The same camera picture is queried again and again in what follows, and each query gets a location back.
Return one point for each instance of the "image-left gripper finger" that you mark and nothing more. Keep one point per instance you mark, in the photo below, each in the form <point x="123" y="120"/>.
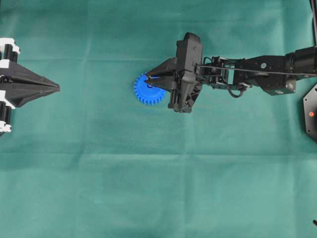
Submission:
<point x="17" y="94"/>
<point x="16" y="71"/>

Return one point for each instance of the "black image-right gripper body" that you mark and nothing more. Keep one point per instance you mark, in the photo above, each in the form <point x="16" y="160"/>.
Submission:
<point x="188" y="56"/>

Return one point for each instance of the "image-right gripper finger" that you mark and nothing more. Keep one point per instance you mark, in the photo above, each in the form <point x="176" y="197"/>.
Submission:
<point x="168" y="67"/>
<point x="166" y="83"/>

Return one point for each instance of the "black white image-left gripper body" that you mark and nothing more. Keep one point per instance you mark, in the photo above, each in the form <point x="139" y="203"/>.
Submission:
<point x="9" y="51"/>

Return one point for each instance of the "black image-right robot arm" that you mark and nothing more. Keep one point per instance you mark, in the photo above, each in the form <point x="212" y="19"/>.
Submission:
<point x="276" y="75"/>

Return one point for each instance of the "blue plastic gear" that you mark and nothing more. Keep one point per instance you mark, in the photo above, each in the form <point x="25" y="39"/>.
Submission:
<point x="147" y="94"/>

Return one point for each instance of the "green table cloth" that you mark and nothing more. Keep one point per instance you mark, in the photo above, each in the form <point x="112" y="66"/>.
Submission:
<point x="91" y="161"/>

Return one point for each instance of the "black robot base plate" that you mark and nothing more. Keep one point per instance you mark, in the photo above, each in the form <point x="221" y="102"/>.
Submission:
<point x="310" y="113"/>

